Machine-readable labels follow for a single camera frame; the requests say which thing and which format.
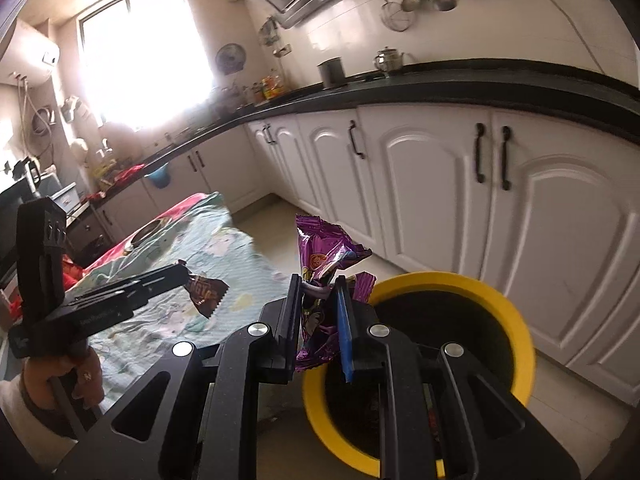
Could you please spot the small steel teapot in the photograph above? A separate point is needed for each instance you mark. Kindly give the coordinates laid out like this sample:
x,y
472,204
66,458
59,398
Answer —
x,y
389,61

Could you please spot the round wall fan vent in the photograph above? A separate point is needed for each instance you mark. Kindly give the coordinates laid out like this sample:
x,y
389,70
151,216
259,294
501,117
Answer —
x,y
230,59

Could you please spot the round metal plate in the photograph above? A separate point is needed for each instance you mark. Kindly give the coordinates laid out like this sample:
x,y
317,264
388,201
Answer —
x,y
142,234

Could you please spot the round wire strainer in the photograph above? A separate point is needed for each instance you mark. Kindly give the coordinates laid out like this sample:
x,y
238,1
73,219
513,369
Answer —
x,y
394,18

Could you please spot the light blue cartoon blanket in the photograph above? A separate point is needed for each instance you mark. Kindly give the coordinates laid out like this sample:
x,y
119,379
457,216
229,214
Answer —
x,y
202,236

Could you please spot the pink bed sheet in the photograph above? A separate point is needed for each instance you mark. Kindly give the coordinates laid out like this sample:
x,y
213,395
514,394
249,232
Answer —
x,y
173,213

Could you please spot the brown snack wrapper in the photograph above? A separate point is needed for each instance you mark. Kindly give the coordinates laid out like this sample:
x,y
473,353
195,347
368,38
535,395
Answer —
x,y
206,293

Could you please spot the yellow rimmed trash bin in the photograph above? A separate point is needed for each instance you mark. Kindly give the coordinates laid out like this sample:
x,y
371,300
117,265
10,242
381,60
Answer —
x,y
431,308

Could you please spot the blue hanging basket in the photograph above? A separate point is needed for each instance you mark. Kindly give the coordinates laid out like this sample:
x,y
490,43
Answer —
x,y
160,177

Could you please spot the dark metal cup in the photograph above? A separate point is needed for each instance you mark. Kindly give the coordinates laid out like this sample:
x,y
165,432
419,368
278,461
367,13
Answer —
x,y
332,74

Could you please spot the condiment bottles on counter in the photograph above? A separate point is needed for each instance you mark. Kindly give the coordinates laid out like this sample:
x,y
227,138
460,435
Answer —
x,y
269,87

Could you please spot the purple snack wrapper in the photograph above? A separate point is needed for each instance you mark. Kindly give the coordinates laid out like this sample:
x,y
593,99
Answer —
x,y
324,249

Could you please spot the person's left hand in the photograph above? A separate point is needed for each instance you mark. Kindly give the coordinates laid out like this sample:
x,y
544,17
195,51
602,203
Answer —
x,y
38,374

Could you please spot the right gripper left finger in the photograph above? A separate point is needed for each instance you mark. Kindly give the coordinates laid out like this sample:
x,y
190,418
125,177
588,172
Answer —
x,y
277,364

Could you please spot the black kitchen countertop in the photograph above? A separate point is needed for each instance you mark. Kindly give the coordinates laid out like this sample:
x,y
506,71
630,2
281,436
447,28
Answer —
x,y
554,90

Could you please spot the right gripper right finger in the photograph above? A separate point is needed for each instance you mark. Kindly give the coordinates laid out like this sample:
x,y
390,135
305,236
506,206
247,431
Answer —
x,y
358,353

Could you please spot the white lower cabinets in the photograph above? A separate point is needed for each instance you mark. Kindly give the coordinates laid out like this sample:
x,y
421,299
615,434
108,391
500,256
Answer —
x,y
544,211

